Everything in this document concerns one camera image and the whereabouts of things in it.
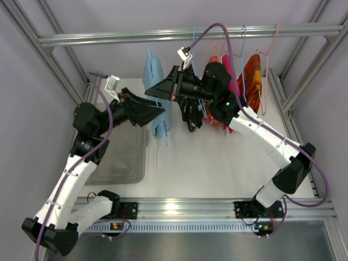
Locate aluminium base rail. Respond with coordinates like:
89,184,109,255
121,197,337,222

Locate orange yellow patterned garment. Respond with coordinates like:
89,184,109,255
237,54,262,113

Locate pink hanger middle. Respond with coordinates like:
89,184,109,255
212,33,228,63

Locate light blue trousers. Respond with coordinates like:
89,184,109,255
143,53,173,147

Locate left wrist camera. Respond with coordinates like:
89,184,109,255
104,75,120,101

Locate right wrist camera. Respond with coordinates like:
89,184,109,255
177,47,193,70

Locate aluminium frame post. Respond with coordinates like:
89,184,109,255
265,0,348,196
1,1,89,103

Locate aluminium hanging rail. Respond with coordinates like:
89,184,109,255
39,23,344,47

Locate right aluminium frame post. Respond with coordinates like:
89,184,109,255
265,0,348,196

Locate black white patterned garment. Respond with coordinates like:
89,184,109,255
177,96,203,133

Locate magenta garment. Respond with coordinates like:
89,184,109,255
221,54,240,134

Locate left aluminium frame post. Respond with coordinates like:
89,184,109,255
1,1,89,103

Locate orange red patterned garment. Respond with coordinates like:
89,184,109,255
203,55,219,127

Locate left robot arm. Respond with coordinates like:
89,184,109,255
22,88,165,256

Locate clear plastic bin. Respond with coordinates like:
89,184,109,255
84,102,151,186

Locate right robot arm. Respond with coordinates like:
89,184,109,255
145,62,316,218

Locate slotted cable duct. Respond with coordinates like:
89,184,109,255
85,220,273,233

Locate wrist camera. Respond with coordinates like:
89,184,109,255
177,47,193,70
104,75,120,101

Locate pink hanger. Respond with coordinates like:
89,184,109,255
256,23,279,116
212,33,228,63

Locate pink hanger rightmost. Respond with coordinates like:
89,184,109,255
256,23,279,116

